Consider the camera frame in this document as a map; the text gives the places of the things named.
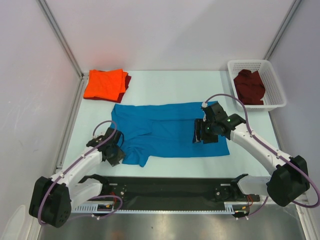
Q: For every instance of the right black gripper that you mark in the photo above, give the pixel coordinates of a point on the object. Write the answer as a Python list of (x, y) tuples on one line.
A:
[(198, 131)]

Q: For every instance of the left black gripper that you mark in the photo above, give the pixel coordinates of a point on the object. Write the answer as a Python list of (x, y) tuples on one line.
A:
[(120, 155)]

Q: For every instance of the blue t shirt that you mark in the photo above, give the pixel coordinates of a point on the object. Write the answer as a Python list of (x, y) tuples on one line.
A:
[(165, 131)]

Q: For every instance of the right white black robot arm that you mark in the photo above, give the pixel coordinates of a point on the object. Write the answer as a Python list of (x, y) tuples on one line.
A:
[(287, 175)]

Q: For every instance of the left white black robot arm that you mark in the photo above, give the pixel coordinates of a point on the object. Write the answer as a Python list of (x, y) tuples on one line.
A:
[(54, 198)]

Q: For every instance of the folded dark red t shirt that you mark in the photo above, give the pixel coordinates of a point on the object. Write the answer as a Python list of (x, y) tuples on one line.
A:
[(125, 84)]

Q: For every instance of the crumpled dark red t shirt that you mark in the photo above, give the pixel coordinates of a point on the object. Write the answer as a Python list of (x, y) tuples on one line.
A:
[(249, 87)]

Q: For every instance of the folded orange t shirt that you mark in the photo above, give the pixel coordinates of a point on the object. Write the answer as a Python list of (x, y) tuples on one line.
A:
[(104, 85)]

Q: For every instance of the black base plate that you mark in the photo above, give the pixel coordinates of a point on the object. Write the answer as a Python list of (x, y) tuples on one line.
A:
[(176, 194)]

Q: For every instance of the left aluminium frame post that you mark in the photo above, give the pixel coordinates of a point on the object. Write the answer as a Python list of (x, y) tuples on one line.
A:
[(54, 25)]

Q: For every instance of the aluminium frame post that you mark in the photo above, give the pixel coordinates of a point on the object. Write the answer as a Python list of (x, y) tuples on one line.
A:
[(54, 25), (296, 4)]

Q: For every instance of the right aluminium frame post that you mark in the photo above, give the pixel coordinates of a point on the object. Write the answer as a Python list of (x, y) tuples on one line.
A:
[(296, 4)]

